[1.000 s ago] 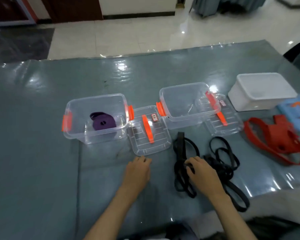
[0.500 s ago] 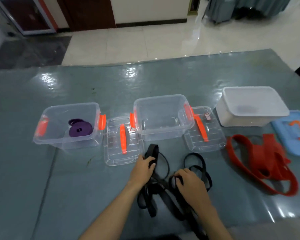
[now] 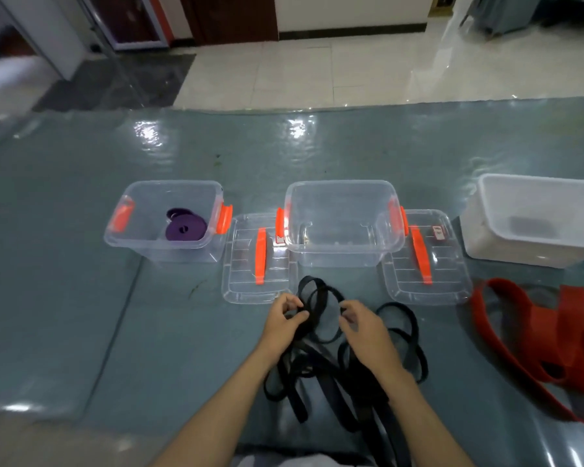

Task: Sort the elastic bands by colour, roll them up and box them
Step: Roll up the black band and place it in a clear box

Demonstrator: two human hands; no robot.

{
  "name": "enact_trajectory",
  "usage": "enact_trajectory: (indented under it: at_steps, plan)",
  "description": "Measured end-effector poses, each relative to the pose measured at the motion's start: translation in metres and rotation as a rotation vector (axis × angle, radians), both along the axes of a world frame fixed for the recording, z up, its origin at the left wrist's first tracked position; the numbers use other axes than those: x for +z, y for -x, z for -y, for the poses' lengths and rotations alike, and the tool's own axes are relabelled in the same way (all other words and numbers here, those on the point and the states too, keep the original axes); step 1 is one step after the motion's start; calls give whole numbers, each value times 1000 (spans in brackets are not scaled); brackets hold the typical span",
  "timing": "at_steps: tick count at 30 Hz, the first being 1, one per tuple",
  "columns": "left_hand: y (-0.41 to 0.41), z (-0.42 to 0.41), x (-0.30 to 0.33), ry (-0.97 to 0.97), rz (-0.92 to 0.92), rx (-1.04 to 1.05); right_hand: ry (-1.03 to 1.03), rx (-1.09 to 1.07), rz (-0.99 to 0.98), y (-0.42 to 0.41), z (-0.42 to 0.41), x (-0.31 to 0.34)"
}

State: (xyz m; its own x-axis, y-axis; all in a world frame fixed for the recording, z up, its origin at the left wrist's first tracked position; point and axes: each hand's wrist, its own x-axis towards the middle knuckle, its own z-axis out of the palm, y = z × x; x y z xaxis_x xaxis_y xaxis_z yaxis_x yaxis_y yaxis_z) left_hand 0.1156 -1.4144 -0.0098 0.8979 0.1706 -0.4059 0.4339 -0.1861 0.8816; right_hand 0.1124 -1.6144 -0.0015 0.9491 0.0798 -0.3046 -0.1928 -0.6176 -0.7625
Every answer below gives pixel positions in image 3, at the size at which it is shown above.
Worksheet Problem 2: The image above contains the person's left hand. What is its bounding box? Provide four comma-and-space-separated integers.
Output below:
258, 292, 310, 358

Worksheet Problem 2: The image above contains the person's right hand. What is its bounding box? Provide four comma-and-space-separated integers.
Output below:
339, 300, 409, 387

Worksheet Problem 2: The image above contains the narrow black resistance band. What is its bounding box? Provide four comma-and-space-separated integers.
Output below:
264, 276, 429, 424

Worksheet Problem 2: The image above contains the purple resistance band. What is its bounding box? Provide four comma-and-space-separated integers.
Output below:
165, 214, 210, 243

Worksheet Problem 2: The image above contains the clear plastic storage box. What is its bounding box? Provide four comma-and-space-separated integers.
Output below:
104, 179, 234, 264
276, 179, 409, 268

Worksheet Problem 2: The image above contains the red resistance band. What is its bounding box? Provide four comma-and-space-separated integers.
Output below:
470, 278, 584, 431

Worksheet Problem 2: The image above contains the white plastic box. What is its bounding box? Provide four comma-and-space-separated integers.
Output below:
459, 173, 584, 269

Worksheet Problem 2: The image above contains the person's right forearm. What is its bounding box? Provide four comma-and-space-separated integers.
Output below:
384, 374, 473, 467

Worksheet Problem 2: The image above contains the person's left forearm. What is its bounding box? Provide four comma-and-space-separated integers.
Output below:
151, 344, 278, 467

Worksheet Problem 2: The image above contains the clear lid orange handle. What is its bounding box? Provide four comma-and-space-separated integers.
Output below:
382, 208, 473, 306
222, 212, 293, 305

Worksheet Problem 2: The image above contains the person's white shirt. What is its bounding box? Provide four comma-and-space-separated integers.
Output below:
236, 451, 332, 467

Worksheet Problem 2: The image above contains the teal felt table cover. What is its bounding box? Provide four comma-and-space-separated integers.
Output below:
0, 97, 584, 467

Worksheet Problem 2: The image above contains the dark brown wooden door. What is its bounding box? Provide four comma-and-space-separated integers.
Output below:
178, 0, 279, 47

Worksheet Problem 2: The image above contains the white framed glass door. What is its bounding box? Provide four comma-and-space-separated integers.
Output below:
77, 0, 171, 50

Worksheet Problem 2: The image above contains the narrow white door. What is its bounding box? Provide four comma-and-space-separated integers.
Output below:
0, 0, 88, 81

